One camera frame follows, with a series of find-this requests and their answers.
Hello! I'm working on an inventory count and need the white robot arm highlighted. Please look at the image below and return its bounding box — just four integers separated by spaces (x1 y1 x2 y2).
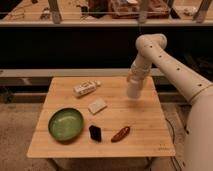
127 34 213 171

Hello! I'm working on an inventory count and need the black eraser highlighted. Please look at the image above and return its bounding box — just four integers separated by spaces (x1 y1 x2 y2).
89 125 102 142

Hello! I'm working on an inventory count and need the white tube bottle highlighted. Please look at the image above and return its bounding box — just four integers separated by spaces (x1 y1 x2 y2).
73 81 102 98

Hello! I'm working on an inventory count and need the white sponge block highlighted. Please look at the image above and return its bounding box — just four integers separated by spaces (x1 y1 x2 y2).
88 98 107 114

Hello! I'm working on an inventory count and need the wooden table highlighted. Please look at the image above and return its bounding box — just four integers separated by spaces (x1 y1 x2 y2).
27 77 175 158

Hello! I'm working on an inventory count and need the red chili pepper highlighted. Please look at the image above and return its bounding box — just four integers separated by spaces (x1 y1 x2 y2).
111 126 130 143

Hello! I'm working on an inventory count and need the green bowl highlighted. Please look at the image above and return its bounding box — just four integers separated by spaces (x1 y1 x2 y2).
48 108 84 142

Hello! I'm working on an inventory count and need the brown tray on shelf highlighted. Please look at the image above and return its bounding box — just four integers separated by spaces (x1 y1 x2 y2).
108 0 170 19

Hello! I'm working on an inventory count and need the wooden shelf bench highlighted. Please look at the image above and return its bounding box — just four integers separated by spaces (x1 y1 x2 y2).
0 0 213 27

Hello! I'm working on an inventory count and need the black floor cable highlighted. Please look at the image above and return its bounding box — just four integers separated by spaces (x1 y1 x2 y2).
164 116 188 171

